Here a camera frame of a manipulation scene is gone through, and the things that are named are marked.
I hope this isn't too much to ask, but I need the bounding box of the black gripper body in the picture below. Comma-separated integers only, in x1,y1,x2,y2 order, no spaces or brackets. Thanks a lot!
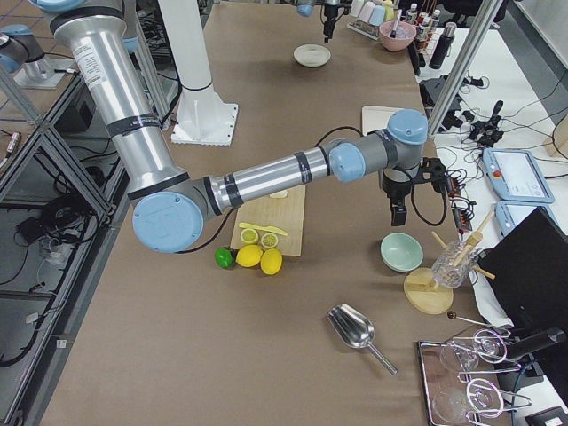
381,167,418,207
323,0,343,28

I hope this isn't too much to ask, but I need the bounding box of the cream shallow plate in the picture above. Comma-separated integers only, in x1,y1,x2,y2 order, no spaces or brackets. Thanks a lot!
293,44,331,67

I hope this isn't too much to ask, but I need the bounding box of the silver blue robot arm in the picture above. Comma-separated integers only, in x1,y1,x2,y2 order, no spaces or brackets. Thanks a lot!
288,0,350,43
37,1,429,254

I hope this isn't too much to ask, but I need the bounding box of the cream rabbit tray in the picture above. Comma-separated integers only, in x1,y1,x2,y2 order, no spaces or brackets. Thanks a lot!
361,106,412,137

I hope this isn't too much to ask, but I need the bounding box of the metal glass rack tray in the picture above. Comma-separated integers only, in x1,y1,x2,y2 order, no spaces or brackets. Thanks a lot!
417,328,532,425

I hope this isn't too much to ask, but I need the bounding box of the pastel cup rack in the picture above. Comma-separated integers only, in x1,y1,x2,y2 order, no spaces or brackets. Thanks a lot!
347,0,398,40

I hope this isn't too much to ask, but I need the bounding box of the mint green bowl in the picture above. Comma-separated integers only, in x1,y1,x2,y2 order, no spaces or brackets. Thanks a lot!
380,233,423,272

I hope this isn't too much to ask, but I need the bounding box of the clear patterned glass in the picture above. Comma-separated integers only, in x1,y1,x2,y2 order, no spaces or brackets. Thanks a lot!
431,241,476,288

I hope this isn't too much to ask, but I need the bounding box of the pink bowl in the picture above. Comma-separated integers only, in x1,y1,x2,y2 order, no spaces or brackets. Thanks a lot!
379,20,416,52

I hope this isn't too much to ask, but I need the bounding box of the wooden cup rack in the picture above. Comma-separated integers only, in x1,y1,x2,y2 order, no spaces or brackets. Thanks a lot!
404,211,495,314

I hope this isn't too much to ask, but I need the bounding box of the blue teach pendant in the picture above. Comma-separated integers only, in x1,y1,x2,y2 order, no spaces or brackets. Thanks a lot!
482,148,556,204
494,201,556,237

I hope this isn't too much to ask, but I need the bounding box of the wooden cutting board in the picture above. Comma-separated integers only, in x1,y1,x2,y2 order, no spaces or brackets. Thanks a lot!
230,185,305,256

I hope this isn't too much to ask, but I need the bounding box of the black thermos bottle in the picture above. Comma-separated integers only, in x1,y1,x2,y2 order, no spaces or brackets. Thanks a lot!
429,21,457,69

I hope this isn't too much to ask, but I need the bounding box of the metal scoop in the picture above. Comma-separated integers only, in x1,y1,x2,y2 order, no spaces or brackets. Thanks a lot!
327,303,398,375

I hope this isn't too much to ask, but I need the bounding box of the yellow plastic knife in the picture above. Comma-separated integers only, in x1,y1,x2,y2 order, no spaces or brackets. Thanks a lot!
238,222,288,236

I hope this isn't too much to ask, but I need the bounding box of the lemon half right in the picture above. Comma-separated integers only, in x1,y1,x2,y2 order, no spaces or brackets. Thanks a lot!
259,232,280,249

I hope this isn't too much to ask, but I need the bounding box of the lemon half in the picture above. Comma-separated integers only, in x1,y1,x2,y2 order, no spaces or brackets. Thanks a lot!
240,228,259,245
259,232,280,249

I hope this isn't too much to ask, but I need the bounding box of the whole yellow lemon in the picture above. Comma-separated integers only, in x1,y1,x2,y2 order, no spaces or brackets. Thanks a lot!
235,245,264,268
260,248,283,275

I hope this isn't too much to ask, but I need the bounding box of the black monitor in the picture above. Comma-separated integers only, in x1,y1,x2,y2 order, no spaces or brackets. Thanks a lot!
479,207,567,330

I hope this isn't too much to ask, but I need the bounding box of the lemon half left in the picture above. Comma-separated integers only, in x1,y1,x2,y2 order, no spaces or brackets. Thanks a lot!
240,228,259,245

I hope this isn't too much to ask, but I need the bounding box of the green lime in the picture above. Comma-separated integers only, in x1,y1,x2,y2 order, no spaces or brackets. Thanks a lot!
214,247,235,269

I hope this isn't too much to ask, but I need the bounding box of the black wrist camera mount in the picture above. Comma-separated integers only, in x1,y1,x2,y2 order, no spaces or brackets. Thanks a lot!
413,157,461,198

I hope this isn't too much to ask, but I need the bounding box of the aluminium frame post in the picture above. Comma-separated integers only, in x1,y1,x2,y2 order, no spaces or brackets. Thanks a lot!
428,0,502,139

